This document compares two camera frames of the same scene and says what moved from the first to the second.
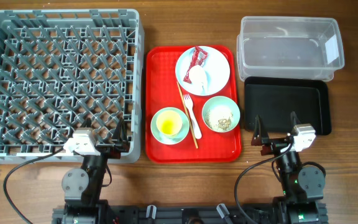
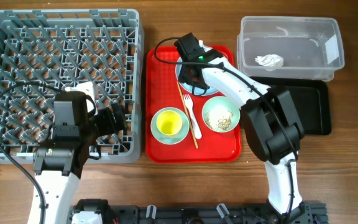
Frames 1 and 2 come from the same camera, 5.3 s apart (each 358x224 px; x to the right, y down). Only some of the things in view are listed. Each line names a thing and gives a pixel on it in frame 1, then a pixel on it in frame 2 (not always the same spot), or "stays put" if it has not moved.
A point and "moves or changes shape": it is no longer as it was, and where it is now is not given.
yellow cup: (169, 122) stays put
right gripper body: (275, 146) → (184, 77)
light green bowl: (220, 114) stays put
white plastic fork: (189, 104) stays put
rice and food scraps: (219, 118) stays put
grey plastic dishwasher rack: (42, 71) stays put
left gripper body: (109, 152) → (104, 122)
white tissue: (197, 77) moves or changes shape
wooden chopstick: (189, 121) stays put
